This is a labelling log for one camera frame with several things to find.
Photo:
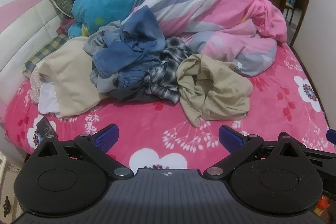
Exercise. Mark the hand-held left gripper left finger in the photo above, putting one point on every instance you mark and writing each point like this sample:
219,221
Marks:
105,137

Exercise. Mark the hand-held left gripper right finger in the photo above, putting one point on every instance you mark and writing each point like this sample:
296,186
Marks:
231,138

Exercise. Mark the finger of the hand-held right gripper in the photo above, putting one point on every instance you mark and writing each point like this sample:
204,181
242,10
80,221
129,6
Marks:
323,158
332,136

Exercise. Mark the khaki pants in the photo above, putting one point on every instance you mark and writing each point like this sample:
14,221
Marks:
223,98

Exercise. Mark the pink floral bed blanket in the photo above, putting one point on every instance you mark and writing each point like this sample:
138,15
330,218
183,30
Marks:
157,119

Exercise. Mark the black smartphone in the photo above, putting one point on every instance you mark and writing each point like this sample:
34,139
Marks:
46,128

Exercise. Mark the white garment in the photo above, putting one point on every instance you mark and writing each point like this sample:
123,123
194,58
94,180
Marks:
47,100

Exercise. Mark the cream garment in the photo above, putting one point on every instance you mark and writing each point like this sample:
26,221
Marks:
68,77

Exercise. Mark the black and white plaid shirt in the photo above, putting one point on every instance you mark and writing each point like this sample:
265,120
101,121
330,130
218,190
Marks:
162,74

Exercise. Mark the pale pink knit garment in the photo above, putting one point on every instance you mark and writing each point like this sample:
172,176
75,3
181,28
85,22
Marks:
35,84

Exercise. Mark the blue denim jeans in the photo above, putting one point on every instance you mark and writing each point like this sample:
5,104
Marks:
141,29

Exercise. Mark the maroon cloth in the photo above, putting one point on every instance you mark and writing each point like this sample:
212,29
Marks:
67,25

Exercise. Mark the white and pink headboard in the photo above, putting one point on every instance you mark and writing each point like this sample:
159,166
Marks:
21,29

